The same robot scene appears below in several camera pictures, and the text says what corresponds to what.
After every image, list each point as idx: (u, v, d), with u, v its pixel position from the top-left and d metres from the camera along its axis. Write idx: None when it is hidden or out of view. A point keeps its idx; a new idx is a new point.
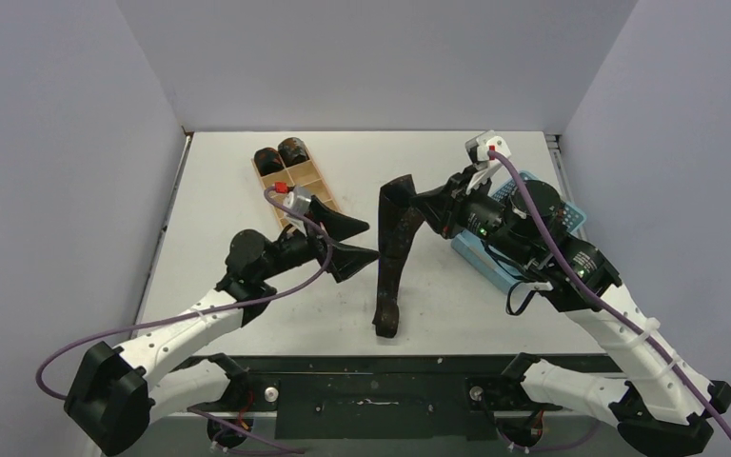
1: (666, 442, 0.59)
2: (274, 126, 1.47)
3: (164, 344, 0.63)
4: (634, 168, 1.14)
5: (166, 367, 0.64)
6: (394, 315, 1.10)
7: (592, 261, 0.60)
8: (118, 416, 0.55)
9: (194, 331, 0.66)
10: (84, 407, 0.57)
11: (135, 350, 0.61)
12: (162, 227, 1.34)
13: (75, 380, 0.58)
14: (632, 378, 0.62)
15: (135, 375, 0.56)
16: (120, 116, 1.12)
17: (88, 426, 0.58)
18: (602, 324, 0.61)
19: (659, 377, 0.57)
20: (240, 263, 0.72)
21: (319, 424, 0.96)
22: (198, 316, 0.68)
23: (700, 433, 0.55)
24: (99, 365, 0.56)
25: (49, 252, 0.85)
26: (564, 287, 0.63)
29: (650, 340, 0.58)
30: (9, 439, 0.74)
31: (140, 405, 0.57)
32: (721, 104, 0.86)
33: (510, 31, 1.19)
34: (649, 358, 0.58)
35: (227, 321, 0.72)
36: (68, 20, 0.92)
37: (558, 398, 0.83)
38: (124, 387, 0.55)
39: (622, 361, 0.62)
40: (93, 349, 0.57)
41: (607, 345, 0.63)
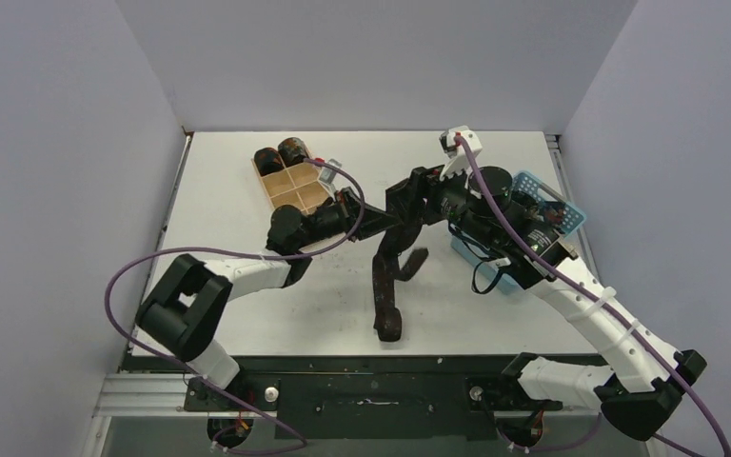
1: (641, 417, 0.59)
2: (275, 126, 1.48)
3: (237, 268, 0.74)
4: (632, 168, 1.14)
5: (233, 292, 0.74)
6: (398, 323, 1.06)
7: (546, 238, 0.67)
8: (202, 314, 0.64)
9: (258, 267, 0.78)
10: (161, 312, 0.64)
11: (216, 266, 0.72)
12: (162, 226, 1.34)
13: (157, 286, 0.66)
14: (602, 352, 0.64)
15: (221, 279, 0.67)
16: (121, 116, 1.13)
17: (159, 333, 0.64)
18: (562, 294, 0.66)
19: (620, 343, 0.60)
20: (281, 234, 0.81)
21: (320, 424, 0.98)
22: (261, 257, 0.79)
23: (668, 400, 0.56)
24: (187, 269, 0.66)
25: (48, 250, 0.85)
26: (522, 261, 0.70)
29: (606, 307, 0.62)
30: (8, 439, 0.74)
31: (219, 309, 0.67)
32: (720, 103, 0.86)
33: (508, 31, 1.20)
34: (608, 325, 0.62)
35: (280, 269, 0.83)
36: (68, 20, 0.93)
37: (551, 389, 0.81)
38: (213, 286, 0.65)
39: (588, 332, 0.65)
40: (179, 257, 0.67)
41: (572, 318, 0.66)
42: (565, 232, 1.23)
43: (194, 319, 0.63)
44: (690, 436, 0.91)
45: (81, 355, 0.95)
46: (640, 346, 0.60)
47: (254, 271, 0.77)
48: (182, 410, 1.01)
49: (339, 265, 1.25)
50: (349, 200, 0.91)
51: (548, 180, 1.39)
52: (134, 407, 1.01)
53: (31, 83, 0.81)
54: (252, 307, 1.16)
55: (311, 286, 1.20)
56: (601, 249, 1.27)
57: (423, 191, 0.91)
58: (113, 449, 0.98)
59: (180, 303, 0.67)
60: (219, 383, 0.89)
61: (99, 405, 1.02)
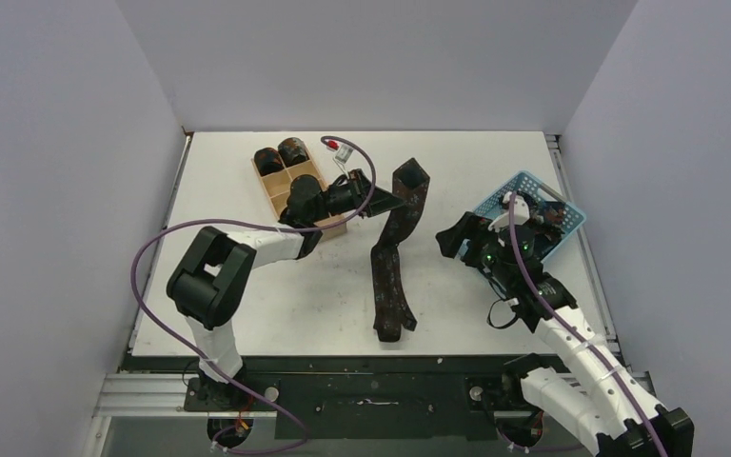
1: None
2: (275, 126, 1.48)
3: (257, 239, 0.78)
4: (631, 168, 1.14)
5: (254, 262, 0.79)
6: (397, 324, 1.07)
7: (554, 289, 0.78)
8: (229, 280, 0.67)
9: (274, 237, 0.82)
10: (190, 279, 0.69)
11: (238, 236, 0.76)
12: (162, 226, 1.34)
13: (186, 257, 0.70)
14: (591, 394, 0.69)
15: (245, 247, 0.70)
16: (121, 117, 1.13)
17: (189, 298, 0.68)
18: (556, 336, 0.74)
19: (599, 381, 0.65)
20: (298, 202, 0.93)
21: (319, 424, 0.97)
22: (278, 230, 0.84)
23: (641, 445, 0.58)
24: (211, 240, 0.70)
25: (49, 250, 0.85)
26: (526, 305, 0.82)
29: (591, 347, 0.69)
30: (6, 440, 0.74)
31: (246, 272, 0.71)
32: (719, 104, 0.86)
33: (507, 31, 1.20)
34: (592, 365, 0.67)
35: (292, 243, 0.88)
36: (68, 21, 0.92)
37: (548, 401, 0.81)
38: (239, 252, 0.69)
39: (580, 376, 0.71)
40: (204, 230, 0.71)
41: (565, 360, 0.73)
42: (566, 232, 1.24)
43: (223, 286, 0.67)
44: None
45: (82, 355, 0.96)
46: (619, 388, 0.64)
47: (271, 244, 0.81)
48: (182, 410, 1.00)
49: (340, 265, 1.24)
50: (361, 180, 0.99)
51: (548, 180, 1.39)
52: (134, 407, 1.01)
53: (31, 83, 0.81)
54: (251, 306, 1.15)
55: (311, 286, 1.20)
56: (601, 249, 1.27)
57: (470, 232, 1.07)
58: (113, 449, 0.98)
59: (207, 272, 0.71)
60: (227, 369, 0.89)
61: (99, 405, 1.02)
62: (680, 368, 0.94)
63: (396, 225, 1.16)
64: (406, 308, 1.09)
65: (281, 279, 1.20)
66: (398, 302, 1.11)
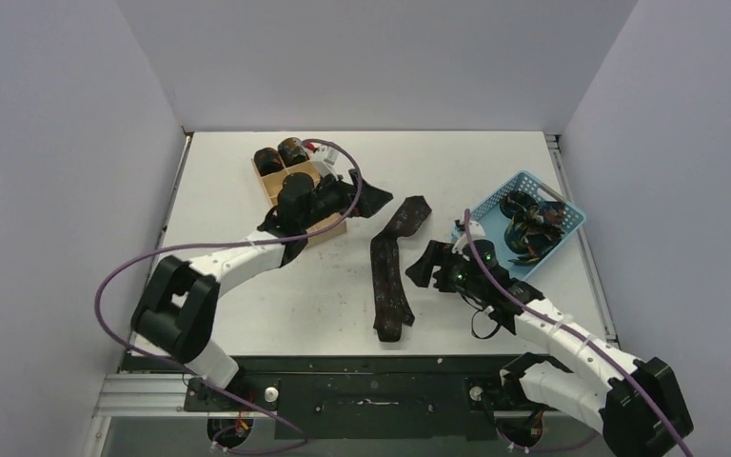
1: (627, 426, 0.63)
2: (275, 126, 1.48)
3: (227, 262, 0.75)
4: (632, 168, 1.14)
5: (226, 283, 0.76)
6: (397, 323, 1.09)
7: (523, 288, 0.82)
8: (192, 317, 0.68)
9: (248, 254, 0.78)
10: (154, 314, 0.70)
11: (204, 263, 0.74)
12: (162, 227, 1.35)
13: (148, 292, 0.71)
14: (578, 371, 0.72)
15: (207, 281, 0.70)
16: (120, 117, 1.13)
17: (155, 334, 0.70)
18: (531, 327, 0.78)
19: (577, 352, 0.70)
20: (293, 199, 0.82)
21: (320, 425, 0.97)
22: (250, 246, 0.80)
23: (629, 400, 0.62)
24: (169, 275, 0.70)
25: (49, 250, 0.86)
26: (502, 310, 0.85)
29: (563, 326, 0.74)
30: (6, 441, 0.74)
31: (210, 305, 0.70)
32: (719, 104, 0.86)
33: (507, 31, 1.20)
34: (567, 341, 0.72)
35: (272, 254, 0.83)
36: (67, 20, 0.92)
37: (548, 393, 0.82)
38: (200, 287, 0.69)
39: (562, 355, 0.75)
40: (165, 262, 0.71)
41: (547, 347, 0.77)
42: (566, 232, 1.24)
43: (185, 324, 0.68)
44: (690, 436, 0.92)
45: (82, 354, 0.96)
46: (596, 354, 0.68)
47: (245, 262, 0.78)
48: (182, 410, 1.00)
49: (340, 265, 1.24)
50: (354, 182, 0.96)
51: (548, 180, 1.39)
52: (134, 408, 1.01)
53: (31, 84, 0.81)
54: (251, 306, 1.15)
55: (311, 285, 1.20)
56: (601, 249, 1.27)
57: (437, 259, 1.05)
58: (113, 449, 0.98)
59: (171, 306, 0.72)
60: (218, 381, 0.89)
61: (99, 406, 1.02)
62: (680, 367, 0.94)
63: (403, 220, 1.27)
64: (405, 302, 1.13)
65: (281, 279, 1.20)
66: (397, 296, 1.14)
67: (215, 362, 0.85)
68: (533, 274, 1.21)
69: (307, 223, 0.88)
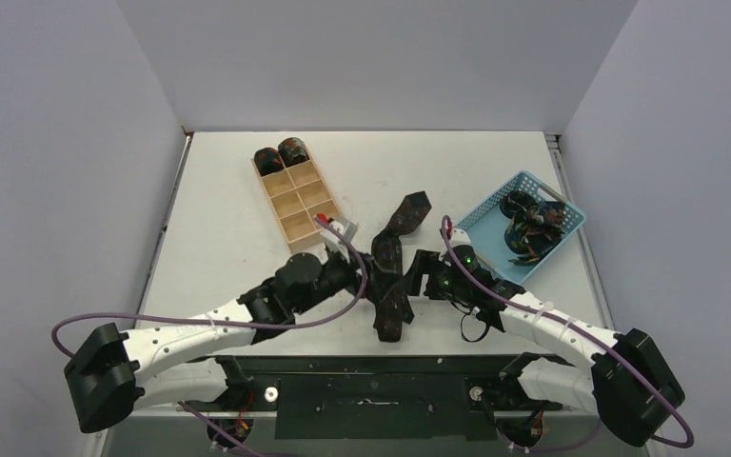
1: (617, 403, 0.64)
2: (275, 126, 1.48)
3: (166, 345, 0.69)
4: (632, 169, 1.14)
5: (167, 364, 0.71)
6: (397, 324, 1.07)
7: (504, 285, 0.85)
8: (101, 403, 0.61)
9: (199, 338, 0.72)
10: (76, 378, 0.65)
11: (140, 343, 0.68)
12: (162, 227, 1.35)
13: (80, 352, 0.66)
14: (563, 354, 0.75)
15: (127, 370, 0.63)
16: (120, 117, 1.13)
17: (76, 395, 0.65)
18: (516, 320, 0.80)
19: (560, 335, 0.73)
20: (289, 282, 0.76)
21: (319, 424, 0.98)
22: (209, 326, 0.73)
23: (613, 373, 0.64)
24: (102, 346, 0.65)
25: (49, 250, 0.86)
26: (487, 310, 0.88)
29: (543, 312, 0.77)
30: (9, 440, 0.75)
31: (124, 396, 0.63)
32: (718, 104, 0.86)
33: (507, 31, 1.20)
34: (550, 326, 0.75)
35: (237, 336, 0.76)
36: (67, 20, 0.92)
37: (544, 386, 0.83)
38: (114, 377, 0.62)
39: (547, 343, 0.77)
40: (102, 330, 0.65)
41: (533, 334, 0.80)
42: (566, 232, 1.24)
43: (94, 404, 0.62)
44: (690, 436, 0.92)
45: None
46: (577, 334, 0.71)
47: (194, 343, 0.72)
48: (182, 409, 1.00)
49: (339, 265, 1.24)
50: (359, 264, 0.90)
51: (548, 180, 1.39)
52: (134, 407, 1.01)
53: (31, 84, 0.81)
54: None
55: None
56: (601, 249, 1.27)
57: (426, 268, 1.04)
58: (113, 449, 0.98)
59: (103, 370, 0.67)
60: (203, 399, 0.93)
61: None
62: (679, 368, 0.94)
63: (404, 217, 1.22)
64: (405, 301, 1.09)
65: None
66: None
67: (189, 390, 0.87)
68: (533, 274, 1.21)
69: (304, 304, 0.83)
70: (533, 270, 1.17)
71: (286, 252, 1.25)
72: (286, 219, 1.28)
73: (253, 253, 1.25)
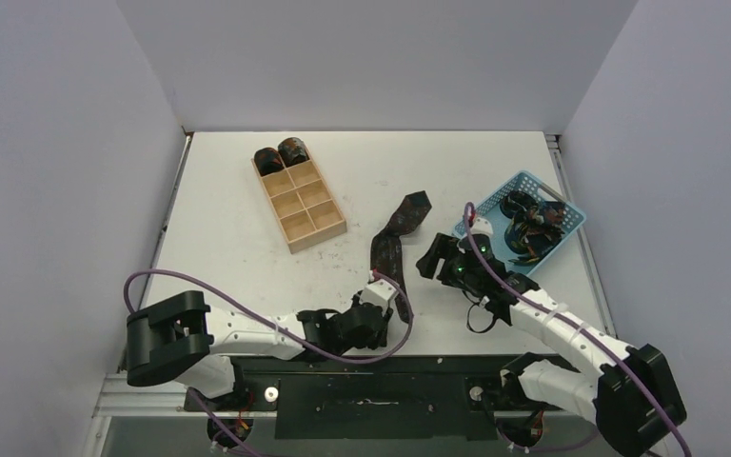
1: (617, 413, 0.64)
2: (275, 126, 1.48)
3: (237, 331, 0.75)
4: (632, 168, 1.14)
5: (226, 350, 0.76)
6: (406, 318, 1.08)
7: (519, 277, 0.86)
8: (164, 363, 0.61)
9: (264, 337, 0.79)
10: (145, 331, 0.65)
11: (216, 322, 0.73)
12: (162, 227, 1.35)
13: (157, 306, 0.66)
14: (571, 360, 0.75)
15: (201, 342, 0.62)
16: (120, 118, 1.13)
17: (134, 348, 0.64)
18: (527, 316, 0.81)
19: (570, 340, 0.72)
20: (356, 319, 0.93)
21: (319, 425, 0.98)
22: (274, 329, 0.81)
23: (621, 385, 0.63)
24: (185, 308, 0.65)
25: (49, 250, 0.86)
26: (497, 300, 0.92)
29: (557, 314, 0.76)
30: (9, 441, 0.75)
31: (186, 364, 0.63)
32: (718, 104, 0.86)
33: (507, 32, 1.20)
34: (562, 329, 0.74)
35: (286, 347, 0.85)
36: (67, 20, 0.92)
37: (543, 386, 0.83)
38: (187, 344, 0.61)
39: (556, 345, 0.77)
40: (188, 293, 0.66)
41: (542, 335, 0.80)
42: (566, 232, 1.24)
43: (157, 363, 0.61)
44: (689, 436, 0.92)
45: (83, 354, 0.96)
46: (589, 342, 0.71)
47: (256, 341, 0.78)
48: (182, 410, 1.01)
49: (339, 265, 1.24)
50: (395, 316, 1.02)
51: (548, 180, 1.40)
52: (135, 407, 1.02)
53: (30, 83, 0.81)
54: (251, 306, 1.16)
55: (311, 284, 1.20)
56: (601, 249, 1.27)
57: (442, 252, 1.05)
58: (113, 449, 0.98)
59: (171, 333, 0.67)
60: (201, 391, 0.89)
61: (99, 405, 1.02)
62: (680, 369, 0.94)
63: (403, 218, 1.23)
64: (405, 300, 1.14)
65: (281, 279, 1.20)
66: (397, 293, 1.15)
67: (206, 380, 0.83)
68: (533, 274, 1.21)
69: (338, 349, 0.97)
70: (533, 270, 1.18)
71: (286, 252, 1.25)
72: (286, 219, 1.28)
73: (253, 253, 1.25)
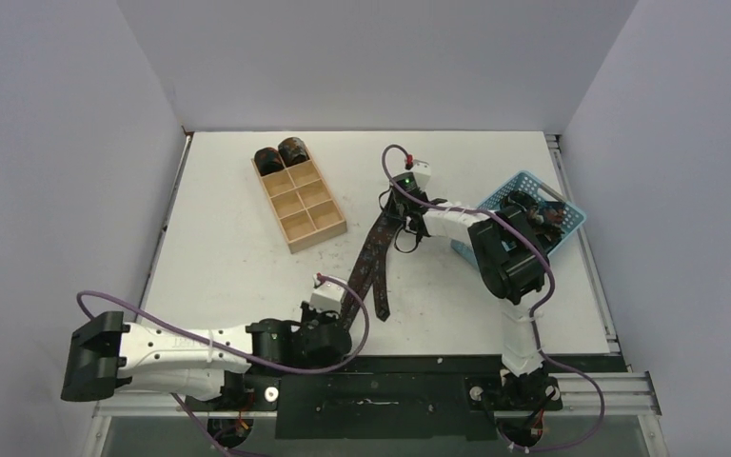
1: (485, 257, 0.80)
2: (275, 126, 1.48)
3: (158, 350, 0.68)
4: (632, 168, 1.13)
5: (156, 367, 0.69)
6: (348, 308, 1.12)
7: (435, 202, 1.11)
8: (78, 386, 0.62)
9: (193, 355, 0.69)
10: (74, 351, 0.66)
11: (134, 341, 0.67)
12: (162, 227, 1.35)
13: (86, 326, 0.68)
14: (464, 237, 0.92)
15: (109, 366, 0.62)
16: (120, 116, 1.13)
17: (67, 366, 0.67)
18: (434, 219, 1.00)
19: (455, 217, 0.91)
20: (327, 340, 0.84)
21: (319, 424, 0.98)
22: (208, 346, 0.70)
23: (484, 231, 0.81)
24: (103, 329, 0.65)
25: (49, 250, 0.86)
26: (419, 219, 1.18)
29: (450, 208, 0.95)
30: (11, 440, 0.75)
31: (101, 388, 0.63)
32: (718, 104, 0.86)
33: (508, 31, 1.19)
34: (450, 214, 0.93)
35: (229, 364, 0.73)
36: (66, 19, 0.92)
37: (511, 345, 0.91)
38: (97, 367, 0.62)
39: (455, 232, 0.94)
40: (108, 316, 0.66)
41: (444, 229, 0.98)
42: (566, 232, 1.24)
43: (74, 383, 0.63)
44: (687, 435, 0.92)
45: None
46: (466, 213, 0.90)
47: (185, 360, 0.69)
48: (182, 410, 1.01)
49: (340, 265, 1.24)
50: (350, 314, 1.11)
51: (548, 180, 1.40)
52: (134, 407, 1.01)
53: (29, 83, 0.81)
54: (250, 307, 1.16)
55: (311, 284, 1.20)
56: (601, 249, 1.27)
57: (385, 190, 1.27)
58: (113, 449, 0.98)
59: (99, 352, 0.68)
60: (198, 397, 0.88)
61: (99, 405, 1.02)
62: (679, 369, 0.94)
63: (383, 227, 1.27)
64: (385, 298, 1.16)
65: (280, 280, 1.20)
66: (376, 290, 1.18)
67: (183, 387, 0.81)
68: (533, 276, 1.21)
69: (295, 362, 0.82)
70: None
71: (286, 252, 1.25)
72: (286, 218, 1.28)
73: (253, 254, 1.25)
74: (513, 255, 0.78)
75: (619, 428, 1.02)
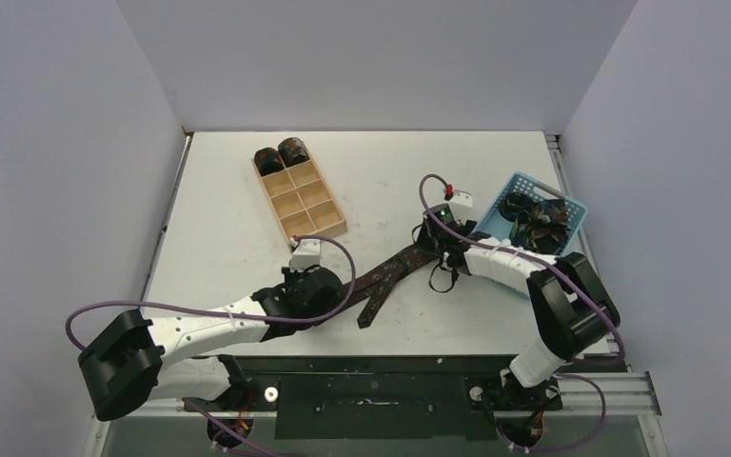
1: (548, 315, 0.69)
2: (275, 126, 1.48)
3: (187, 332, 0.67)
4: (632, 168, 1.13)
5: (183, 355, 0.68)
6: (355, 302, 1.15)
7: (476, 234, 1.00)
8: (122, 388, 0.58)
9: (220, 329, 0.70)
10: (97, 367, 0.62)
11: (163, 328, 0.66)
12: (162, 227, 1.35)
13: (98, 337, 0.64)
14: (518, 284, 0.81)
15: (151, 354, 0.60)
16: (121, 117, 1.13)
17: (92, 387, 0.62)
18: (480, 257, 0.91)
19: (508, 262, 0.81)
20: (319, 283, 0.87)
21: (319, 425, 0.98)
22: (228, 317, 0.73)
23: (544, 285, 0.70)
24: (126, 329, 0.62)
25: (48, 250, 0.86)
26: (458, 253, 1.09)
29: (500, 248, 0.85)
30: (10, 440, 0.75)
31: (143, 386, 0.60)
32: (717, 104, 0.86)
33: (508, 31, 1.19)
34: (501, 256, 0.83)
35: (250, 331, 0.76)
36: (67, 20, 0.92)
37: (530, 365, 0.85)
38: (139, 361, 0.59)
39: (506, 275, 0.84)
40: (126, 314, 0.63)
41: (493, 269, 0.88)
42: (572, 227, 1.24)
43: (112, 388, 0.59)
44: (687, 434, 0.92)
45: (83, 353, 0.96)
46: (523, 259, 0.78)
47: (211, 336, 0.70)
48: (182, 410, 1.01)
49: (341, 264, 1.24)
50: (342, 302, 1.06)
51: (547, 180, 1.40)
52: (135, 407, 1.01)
53: (29, 83, 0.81)
54: None
55: None
56: (600, 249, 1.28)
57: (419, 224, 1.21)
58: (113, 449, 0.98)
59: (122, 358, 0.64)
60: (205, 398, 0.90)
61: None
62: (679, 369, 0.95)
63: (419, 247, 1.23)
64: (376, 307, 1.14)
65: (280, 280, 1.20)
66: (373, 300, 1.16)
67: (194, 387, 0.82)
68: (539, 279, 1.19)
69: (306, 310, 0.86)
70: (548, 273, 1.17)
71: (286, 252, 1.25)
72: (286, 218, 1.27)
73: (254, 255, 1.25)
74: (578, 311, 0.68)
75: (618, 427, 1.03)
